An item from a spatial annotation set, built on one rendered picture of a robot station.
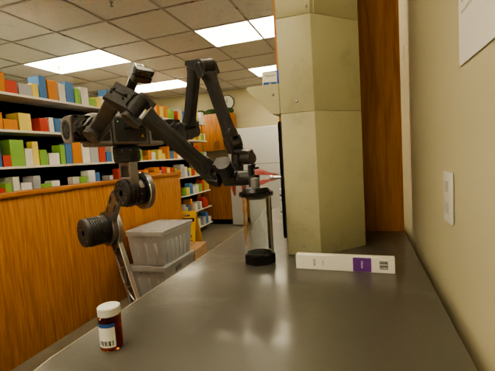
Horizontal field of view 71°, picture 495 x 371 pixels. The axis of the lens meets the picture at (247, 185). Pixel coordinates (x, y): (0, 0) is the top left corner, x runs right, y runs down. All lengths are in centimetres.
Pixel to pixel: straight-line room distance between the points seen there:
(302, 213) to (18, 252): 210
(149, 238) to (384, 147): 238
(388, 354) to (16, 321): 253
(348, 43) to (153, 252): 259
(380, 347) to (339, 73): 85
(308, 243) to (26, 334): 224
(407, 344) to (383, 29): 119
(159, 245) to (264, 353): 269
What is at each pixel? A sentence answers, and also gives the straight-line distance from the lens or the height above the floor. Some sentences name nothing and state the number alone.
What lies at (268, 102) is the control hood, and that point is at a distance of 118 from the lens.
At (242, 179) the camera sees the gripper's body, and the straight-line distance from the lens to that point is 128.
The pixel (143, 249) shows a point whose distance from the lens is 340.
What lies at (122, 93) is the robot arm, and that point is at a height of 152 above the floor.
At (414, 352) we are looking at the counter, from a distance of 69.
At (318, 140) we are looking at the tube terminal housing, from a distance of 114.
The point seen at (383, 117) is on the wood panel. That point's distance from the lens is 150.
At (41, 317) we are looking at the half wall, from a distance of 301.
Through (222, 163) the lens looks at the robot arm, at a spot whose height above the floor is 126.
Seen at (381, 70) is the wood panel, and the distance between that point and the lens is 153.
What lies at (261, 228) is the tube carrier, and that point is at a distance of 107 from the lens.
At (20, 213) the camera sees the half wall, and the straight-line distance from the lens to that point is 280.
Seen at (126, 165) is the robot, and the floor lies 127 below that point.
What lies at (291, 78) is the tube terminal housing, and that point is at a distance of 117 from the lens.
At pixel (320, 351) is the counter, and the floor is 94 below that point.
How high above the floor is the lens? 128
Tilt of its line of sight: 5 degrees down
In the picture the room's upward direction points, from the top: 4 degrees counter-clockwise
